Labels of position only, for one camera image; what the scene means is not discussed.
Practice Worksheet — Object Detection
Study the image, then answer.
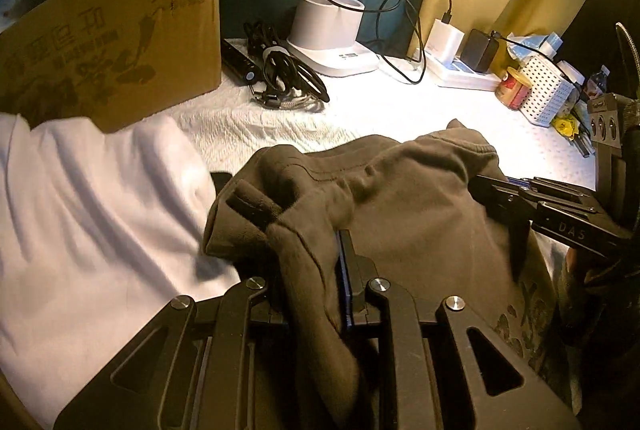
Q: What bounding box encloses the yellow snack bag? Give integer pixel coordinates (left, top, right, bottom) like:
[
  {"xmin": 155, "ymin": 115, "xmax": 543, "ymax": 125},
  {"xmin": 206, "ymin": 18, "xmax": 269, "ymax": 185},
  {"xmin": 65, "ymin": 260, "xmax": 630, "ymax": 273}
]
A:
[{"xmin": 550, "ymin": 115, "xmax": 581, "ymax": 138}]

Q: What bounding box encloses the person's right hand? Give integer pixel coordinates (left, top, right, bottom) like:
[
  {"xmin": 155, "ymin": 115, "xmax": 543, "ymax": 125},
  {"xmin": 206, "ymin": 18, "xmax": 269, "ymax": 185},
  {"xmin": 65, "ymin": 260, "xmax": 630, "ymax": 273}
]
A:
[{"xmin": 562, "ymin": 240, "xmax": 640, "ymax": 346}]

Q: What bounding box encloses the white charger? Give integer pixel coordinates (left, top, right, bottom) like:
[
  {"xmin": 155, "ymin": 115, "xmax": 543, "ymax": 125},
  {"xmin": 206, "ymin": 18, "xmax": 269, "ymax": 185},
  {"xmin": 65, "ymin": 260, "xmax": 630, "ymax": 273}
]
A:
[{"xmin": 427, "ymin": 18, "xmax": 466, "ymax": 61}]

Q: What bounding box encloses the black charger cable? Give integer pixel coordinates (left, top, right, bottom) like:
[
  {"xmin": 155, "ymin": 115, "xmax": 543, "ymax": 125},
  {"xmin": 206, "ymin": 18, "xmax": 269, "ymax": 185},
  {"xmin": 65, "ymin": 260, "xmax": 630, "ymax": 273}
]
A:
[
  {"xmin": 422, "ymin": 0, "xmax": 453, "ymax": 25},
  {"xmin": 490, "ymin": 29, "xmax": 556, "ymax": 58}
]

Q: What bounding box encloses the white power strip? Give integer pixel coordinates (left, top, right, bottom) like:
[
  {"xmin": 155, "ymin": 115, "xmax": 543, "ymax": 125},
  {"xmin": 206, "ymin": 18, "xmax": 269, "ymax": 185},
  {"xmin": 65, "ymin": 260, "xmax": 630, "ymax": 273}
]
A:
[{"xmin": 407, "ymin": 48, "xmax": 503, "ymax": 91}]

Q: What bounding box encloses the brown t-shirt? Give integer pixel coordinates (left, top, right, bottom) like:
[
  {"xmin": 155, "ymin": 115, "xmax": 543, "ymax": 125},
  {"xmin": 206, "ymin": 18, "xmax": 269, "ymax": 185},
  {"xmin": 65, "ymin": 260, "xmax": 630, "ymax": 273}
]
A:
[{"xmin": 202, "ymin": 117, "xmax": 573, "ymax": 430}]

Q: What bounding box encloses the blue tissue packet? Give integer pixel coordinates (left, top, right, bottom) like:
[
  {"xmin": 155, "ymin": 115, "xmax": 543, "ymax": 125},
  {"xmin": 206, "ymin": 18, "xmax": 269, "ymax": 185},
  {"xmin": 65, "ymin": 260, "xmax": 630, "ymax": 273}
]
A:
[{"xmin": 507, "ymin": 32, "xmax": 563, "ymax": 61}]

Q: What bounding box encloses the black lamp cable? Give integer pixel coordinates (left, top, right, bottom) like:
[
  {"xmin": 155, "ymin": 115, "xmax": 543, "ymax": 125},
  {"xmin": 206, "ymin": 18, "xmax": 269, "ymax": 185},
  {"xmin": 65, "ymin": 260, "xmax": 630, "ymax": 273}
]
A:
[{"xmin": 327, "ymin": 0, "xmax": 426, "ymax": 85}]

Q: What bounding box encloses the black charger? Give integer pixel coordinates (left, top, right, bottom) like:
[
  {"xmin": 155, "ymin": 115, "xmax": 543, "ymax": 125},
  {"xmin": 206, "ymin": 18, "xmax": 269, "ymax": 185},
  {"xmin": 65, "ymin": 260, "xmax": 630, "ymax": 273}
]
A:
[{"xmin": 460, "ymin": 29, "xmax": 501, "ymax": 74}]

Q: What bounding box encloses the white perforated basket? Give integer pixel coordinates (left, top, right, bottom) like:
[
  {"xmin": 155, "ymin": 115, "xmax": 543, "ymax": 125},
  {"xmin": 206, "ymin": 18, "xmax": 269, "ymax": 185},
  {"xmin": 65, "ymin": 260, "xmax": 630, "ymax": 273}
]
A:
[{"xmin": 520, "ymin": 55, "xmax": 581, "ymax": 127}]

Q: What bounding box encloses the black slim remote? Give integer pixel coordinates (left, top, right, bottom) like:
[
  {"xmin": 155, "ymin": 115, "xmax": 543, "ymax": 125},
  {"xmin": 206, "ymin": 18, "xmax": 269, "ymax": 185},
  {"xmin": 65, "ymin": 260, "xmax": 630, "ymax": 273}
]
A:
[{"xmin": 222, "ymin": 39, "xmax": 259, "ymax": 86}]

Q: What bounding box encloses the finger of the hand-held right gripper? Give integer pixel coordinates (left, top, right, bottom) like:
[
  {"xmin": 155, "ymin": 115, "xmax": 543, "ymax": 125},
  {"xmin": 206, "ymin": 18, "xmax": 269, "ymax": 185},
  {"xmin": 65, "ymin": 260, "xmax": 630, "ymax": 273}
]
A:
[
  {"xmin": 467, "ymin": 174, "xmax": 541, "ymax": 223},
  {"xmin": 505, "ymin": 177, "xmax": 598, "ymax": 213}
]

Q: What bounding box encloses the cardboard box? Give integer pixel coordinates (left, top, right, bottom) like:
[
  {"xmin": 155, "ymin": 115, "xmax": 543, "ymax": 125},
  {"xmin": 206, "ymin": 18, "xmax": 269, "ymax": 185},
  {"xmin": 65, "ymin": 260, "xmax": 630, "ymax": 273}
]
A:
[{"xmin": 0, "ymin": 0, "xmax": 238, "ymax": 133}]

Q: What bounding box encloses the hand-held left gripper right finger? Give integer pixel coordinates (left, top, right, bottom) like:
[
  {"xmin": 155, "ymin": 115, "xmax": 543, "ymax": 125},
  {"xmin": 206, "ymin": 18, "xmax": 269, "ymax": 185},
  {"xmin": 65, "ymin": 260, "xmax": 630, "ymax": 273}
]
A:
[{"xmin": 336, "ymin": 229, "xmax": 583, "ymax": 430}]

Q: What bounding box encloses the white garment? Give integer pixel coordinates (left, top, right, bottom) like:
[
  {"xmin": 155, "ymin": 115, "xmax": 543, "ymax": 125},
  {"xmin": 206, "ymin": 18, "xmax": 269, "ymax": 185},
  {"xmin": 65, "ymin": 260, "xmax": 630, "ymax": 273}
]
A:
[{"xmin": 0, "ymin": 113, "xmax": 243, "ymax": 430}]

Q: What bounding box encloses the braided cable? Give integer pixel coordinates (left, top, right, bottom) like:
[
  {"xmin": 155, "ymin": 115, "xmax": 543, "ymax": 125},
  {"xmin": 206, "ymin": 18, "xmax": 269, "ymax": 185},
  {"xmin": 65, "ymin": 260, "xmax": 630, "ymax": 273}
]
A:
[{"xmin": 615, "ymin": 23, "xmax": 640, "ymax": 101}]

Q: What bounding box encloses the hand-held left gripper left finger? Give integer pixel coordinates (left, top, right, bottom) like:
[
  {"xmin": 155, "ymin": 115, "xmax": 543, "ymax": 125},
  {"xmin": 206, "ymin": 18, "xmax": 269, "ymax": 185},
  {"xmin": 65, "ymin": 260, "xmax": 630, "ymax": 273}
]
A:
[{"xmin": 52, "ymin": 277, "xmax": 301, "ymax": 430}]

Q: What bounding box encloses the black cable bundle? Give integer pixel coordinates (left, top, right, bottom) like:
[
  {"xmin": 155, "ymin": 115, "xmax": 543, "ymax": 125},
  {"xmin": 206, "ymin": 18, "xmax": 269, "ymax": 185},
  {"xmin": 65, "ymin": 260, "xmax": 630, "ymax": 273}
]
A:
[{"xmin": 243, "ymin": 20, "xmax": 331, "ymax": 111}]

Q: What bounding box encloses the clear water bottle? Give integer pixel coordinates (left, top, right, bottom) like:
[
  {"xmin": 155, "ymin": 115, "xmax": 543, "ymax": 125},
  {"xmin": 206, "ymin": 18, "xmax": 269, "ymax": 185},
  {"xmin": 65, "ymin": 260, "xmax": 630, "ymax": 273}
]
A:
[{"xmin": 582, "ymin": 65, "xmax": 612, "ymax": 101}]

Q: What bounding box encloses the red candle jar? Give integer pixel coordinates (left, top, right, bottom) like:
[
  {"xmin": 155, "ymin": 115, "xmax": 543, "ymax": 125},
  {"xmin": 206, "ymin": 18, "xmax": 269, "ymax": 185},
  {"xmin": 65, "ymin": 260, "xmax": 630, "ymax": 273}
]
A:
[{"xmin": 495, "ymin": 66, "xmax": 532, "ymax": 111}]

